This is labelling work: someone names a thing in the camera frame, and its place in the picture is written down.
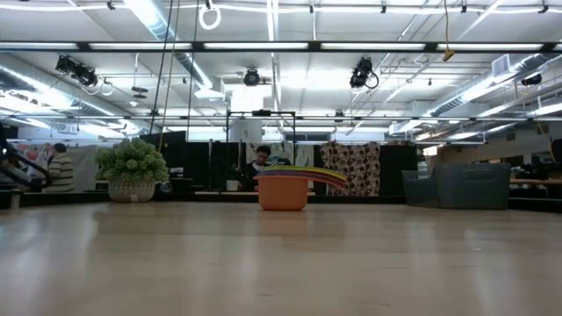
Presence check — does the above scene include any black metal rack frame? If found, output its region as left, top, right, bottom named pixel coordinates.
left=226, top=110, right=298, bottom=193

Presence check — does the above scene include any yellow measuring cup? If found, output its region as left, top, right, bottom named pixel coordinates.
left=262, top=164, right=346, bottom=180

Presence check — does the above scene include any grey plastic basket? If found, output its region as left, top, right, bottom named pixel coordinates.
left=401, top=162, right=513, bottom=211

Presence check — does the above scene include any green potted plant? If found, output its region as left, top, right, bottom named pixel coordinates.
left=94, top=137, right=171, bottom=204

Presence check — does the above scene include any black cable loop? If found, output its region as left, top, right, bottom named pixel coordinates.
left=0, top=125, right=53, bottom=192

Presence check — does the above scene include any black partition panel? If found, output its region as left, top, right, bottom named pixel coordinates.
left=378, top=144, right=418, bottom=198
left=139, top=130, right=247, bottom=193

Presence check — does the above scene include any white cable ring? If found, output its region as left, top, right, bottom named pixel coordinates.
left=198, top=3, right=222, bottom=32

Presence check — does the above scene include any black table frame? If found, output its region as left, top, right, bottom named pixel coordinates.
left=0, top=190, right=562, bottom=212

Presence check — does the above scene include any purple measuring cup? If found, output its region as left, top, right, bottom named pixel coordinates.
left=256, top=170, right=348, bottom=187

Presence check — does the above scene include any colourful printed cloth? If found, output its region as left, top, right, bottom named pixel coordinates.
left=8, top=143, right=56, bottom=193

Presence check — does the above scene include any yellow hanging cord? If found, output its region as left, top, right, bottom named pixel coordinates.
left=442, top=0, right=456, bottom=62

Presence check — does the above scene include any white cylinder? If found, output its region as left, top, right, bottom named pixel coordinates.
left=229, top=118, right=263, bottom=144

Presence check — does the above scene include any grey hanging cloth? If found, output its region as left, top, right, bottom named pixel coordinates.
left=69, top=145, right=100, bottom=193

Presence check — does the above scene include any orange measuring cup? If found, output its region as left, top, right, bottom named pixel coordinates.
left=256, top=175, right=310, bottom=212

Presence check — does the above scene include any brown patterned cloth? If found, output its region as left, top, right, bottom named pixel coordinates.
left=319, top=141, right=381, bottom=198

